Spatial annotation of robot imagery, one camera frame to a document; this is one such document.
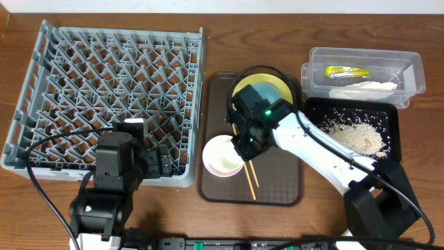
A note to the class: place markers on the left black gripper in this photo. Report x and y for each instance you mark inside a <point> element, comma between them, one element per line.
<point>164,160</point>

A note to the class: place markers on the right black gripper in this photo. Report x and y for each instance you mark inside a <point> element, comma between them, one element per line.
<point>242,151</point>

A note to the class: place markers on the white pink bowl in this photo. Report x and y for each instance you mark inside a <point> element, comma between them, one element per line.
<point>220,157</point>

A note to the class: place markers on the light blue bowl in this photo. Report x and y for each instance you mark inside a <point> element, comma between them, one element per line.
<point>267,92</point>

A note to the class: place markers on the yellow plate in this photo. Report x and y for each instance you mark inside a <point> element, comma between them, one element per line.
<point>276,82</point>

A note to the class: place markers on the green snack wrapper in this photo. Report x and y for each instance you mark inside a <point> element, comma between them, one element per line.
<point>345,72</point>

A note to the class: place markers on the white napkin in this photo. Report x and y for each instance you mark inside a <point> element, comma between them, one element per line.
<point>365,91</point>

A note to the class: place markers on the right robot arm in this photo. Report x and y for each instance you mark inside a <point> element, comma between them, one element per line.
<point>379,201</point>

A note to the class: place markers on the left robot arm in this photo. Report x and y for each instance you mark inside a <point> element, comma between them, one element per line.
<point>105,198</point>

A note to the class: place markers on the grey dishwasher rack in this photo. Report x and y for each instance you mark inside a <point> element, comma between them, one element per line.
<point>82,79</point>

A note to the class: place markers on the black waste tray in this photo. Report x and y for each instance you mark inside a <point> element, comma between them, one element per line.
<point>317,108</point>

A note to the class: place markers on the wooden chopstick left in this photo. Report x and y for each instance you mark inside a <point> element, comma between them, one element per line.
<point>247,172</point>

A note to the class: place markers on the wooden chopstick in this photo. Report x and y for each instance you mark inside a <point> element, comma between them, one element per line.
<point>247,172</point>
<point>253,172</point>

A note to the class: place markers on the wooden chopstick right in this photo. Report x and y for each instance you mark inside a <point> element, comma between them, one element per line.
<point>253,172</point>

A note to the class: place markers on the brown serving tray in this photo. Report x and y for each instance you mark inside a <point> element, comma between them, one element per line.
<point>280,174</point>

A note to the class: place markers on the rice pile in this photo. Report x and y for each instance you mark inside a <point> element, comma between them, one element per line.
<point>366,133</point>

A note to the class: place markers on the clear plastic bin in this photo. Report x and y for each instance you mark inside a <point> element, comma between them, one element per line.
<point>402,67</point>

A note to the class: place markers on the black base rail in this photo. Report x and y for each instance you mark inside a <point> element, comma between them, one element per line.
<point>176,243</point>

